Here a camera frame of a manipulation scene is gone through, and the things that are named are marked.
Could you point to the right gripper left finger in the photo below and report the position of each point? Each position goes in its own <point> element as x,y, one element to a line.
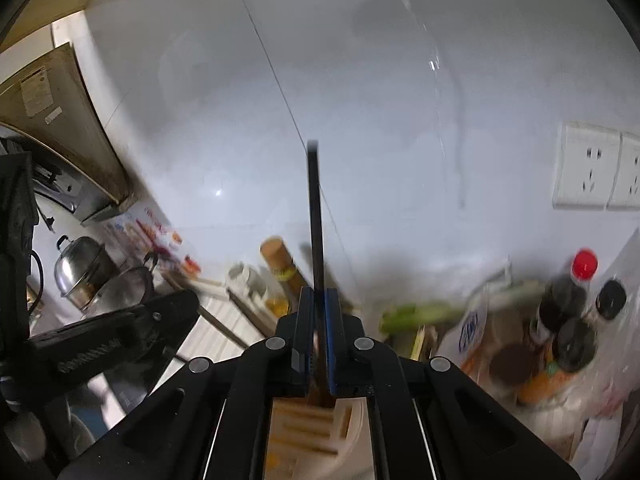
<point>295,359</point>

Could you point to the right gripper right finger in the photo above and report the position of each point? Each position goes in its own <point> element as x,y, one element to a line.
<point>347,368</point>

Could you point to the black chopstick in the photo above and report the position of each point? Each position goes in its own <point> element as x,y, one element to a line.
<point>317,267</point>
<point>262,320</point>
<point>225,319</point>

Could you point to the green vegetable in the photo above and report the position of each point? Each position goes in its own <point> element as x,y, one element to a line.
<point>412,316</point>

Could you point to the beige utensil holder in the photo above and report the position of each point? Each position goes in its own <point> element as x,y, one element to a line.
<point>309,442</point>

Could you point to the yellow seasoning box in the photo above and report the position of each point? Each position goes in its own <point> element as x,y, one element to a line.
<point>424,344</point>

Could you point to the glass oil dispenser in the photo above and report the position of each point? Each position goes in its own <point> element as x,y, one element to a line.
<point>246,282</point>

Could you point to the dark sauce bottle brown cap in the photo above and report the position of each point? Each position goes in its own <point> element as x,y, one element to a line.
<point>283,269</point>

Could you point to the orange white seasoning bag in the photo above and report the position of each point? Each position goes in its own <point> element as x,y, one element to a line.
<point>460,343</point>

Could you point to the brown lid jar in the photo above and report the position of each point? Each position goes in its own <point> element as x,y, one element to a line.
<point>511,366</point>

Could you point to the steel wok with lid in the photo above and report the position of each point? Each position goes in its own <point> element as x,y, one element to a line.
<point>132,287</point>

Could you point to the dark bottle red cap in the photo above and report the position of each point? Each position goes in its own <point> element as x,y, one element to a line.
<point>564,297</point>

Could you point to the soy sauce bottle orange label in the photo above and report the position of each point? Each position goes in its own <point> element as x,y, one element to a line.
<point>565,355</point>

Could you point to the clear plastic bag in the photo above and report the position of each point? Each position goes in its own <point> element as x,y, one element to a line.
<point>603,387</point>

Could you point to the white paper sheet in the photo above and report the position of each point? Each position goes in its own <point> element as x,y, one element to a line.
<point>597,449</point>

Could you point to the black range hood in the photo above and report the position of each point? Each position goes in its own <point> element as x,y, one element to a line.
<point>46,111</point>

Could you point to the colourful wall sticker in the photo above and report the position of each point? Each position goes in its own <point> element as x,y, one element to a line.
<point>144,228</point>

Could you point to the triple wall socket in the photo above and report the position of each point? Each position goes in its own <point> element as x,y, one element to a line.
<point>596,168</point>

